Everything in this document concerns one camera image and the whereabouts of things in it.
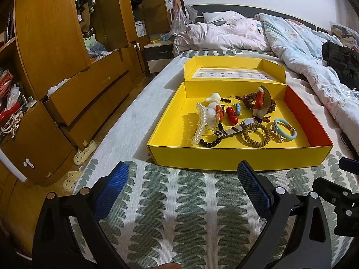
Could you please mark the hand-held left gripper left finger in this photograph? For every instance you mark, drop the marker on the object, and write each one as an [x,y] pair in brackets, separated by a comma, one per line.
[112,190]

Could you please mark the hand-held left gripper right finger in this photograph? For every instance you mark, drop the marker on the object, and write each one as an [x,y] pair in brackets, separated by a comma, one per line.
[253,190]

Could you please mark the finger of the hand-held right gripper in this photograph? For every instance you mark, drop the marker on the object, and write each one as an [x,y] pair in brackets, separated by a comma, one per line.
[345,163]
[322,186]

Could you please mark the yellow cardboard box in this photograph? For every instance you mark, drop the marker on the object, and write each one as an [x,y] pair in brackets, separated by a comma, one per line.
[252,157]

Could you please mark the silver wrist watch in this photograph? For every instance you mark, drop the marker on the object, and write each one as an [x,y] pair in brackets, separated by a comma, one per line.
[232,131]

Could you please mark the red candied haw hair clip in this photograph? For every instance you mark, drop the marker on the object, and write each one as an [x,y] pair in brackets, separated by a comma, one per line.
[231,115]

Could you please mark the small blue hair clip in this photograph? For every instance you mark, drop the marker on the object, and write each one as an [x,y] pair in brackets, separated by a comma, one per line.
[237,108]

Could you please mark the pearl hair claw clip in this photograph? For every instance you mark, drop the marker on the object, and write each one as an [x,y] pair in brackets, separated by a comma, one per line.
[199,126]

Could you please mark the white rabbit plush hair clip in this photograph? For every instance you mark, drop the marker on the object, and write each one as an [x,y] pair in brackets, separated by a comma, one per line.
[211,113]

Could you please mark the red santa hat hair clip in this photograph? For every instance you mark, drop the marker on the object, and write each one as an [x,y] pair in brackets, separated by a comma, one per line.
[259,98]

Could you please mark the black hair pin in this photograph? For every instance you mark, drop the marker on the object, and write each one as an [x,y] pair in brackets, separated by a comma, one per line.
[225,100]

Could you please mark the white goose hair clip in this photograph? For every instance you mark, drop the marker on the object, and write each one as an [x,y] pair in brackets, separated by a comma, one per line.
[214,98]

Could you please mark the green patterned bed sheet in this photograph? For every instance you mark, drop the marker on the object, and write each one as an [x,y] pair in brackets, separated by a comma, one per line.
[174,201]

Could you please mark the wooden drawer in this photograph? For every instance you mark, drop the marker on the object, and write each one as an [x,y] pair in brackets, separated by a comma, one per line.
[95,117]
[87,89]

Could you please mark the wooden wardrobe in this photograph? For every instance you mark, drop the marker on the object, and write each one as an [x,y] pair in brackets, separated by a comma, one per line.
[42,151]

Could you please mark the white tube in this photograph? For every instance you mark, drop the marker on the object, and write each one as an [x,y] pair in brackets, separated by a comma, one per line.
[11,165]

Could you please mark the black cloth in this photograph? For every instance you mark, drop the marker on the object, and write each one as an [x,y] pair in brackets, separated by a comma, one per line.
[342,58]

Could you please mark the white cloth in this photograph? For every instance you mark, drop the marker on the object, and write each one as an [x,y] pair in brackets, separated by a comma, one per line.
[57,85]

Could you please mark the pale blue printed quilt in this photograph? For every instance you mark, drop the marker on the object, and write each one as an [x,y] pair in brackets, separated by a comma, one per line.
[303,50]

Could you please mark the red pouch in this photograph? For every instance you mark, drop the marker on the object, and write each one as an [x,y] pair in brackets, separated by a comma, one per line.
[8,113]

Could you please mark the white plastic bag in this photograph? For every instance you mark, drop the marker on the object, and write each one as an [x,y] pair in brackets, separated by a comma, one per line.
[12,96]

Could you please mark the blue plastic bag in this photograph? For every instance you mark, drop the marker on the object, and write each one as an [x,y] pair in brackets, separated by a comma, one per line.
[95,47]

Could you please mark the dark nightstand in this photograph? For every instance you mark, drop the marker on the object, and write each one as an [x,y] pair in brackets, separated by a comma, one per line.
[157,53]

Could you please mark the red gift bag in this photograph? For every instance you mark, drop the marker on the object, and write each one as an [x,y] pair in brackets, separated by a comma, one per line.
[5,82]

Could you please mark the yellow packet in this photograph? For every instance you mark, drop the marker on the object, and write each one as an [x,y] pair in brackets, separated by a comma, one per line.
[153,41]

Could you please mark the white pink quilt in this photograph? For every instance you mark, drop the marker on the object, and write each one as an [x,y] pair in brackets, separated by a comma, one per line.
[224,36]

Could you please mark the blue packet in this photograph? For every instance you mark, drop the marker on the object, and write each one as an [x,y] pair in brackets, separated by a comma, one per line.
[167,37]

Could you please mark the white storage box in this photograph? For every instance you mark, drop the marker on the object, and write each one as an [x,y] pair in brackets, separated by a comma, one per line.
[139,28]

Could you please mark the curved wooden wardrobe door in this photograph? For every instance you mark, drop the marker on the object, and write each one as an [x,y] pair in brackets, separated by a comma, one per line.
[50,33]

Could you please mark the dark phone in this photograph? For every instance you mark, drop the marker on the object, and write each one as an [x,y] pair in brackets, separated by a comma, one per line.
[218,21]

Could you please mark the narrow wooden wardrobe door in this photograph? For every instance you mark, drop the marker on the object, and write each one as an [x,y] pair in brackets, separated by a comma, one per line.
[115,14]

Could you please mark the white pillow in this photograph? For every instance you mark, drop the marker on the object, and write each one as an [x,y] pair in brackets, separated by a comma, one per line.
[210,16]

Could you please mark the dark bed headboard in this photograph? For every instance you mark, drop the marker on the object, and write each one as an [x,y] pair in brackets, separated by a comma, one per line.
[241,7]

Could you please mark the clear plastic bag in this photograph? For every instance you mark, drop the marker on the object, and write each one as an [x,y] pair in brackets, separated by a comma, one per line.
[182,19]

